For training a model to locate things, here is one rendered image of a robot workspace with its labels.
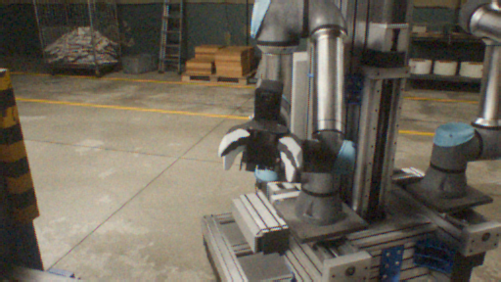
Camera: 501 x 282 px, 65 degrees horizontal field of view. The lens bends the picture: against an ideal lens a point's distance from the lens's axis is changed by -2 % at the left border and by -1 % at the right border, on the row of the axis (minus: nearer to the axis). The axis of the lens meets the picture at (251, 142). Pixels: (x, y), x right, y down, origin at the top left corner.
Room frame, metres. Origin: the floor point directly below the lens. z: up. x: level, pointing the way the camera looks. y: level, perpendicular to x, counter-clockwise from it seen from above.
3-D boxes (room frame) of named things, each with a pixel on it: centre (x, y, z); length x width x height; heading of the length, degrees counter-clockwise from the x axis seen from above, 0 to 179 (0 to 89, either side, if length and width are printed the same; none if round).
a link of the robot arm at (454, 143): (1.24, -0.68, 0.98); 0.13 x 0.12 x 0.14; 100
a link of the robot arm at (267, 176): (0.83, -0.06, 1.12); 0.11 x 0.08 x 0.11; 83
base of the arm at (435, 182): (1.24, -0.68, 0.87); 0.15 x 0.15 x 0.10
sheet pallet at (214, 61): (7.18, 0.54, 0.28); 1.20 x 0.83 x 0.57; 74
